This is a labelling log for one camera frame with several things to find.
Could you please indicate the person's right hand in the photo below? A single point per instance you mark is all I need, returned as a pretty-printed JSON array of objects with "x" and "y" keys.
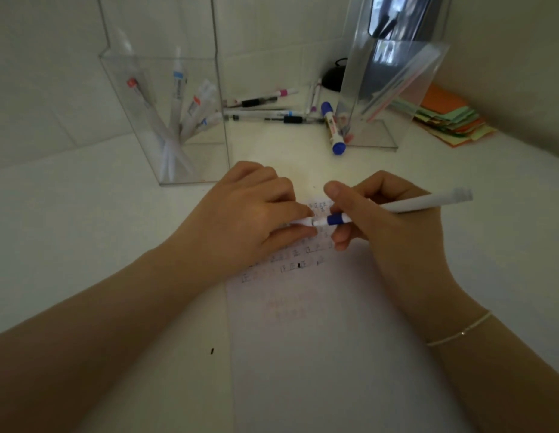
[{"x": 410, "y": 248}]

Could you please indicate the thick white marker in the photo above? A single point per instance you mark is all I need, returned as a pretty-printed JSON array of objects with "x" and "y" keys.
[{"x": 336, "y": 135}]

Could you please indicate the person's left forearm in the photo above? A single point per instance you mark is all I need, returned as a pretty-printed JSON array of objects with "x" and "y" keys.
[{"x": 81, "y": 347}]

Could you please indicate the stack of coloured sticky notes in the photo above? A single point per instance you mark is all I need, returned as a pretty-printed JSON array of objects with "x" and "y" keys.
[{"x": 446, "y": 101}]

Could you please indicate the black bag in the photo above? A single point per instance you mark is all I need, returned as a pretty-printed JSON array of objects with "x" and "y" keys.
[{"x": 333, "y": 78}]

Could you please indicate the clear pen black grip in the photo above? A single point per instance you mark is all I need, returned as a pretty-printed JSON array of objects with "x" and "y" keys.
[{"x": 290, "y": 119}]

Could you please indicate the person's left hand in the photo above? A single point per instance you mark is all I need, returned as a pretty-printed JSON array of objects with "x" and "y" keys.
[{"x": 243, "y": 220}]

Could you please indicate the white pen light blue band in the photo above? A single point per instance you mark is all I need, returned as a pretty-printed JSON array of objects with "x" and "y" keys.
[{"x": 178, "y": 85}]

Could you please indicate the clear acrylic box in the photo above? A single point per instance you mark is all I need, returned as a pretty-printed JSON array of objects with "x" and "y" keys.
[
  {"x": 148, "y": 22},
  {"x": 351, "y": 85}
]

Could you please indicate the white paper sheet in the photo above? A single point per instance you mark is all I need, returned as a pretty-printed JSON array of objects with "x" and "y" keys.
[{"x": 329, "y": 378}]

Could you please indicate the white pen light blue end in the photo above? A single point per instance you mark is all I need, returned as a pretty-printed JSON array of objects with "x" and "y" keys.
[{"x": 252, "y": 114}]

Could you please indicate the white pen dark blue grip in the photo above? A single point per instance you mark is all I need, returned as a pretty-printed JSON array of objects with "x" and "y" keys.
[{"x": 419, "y": 203}]

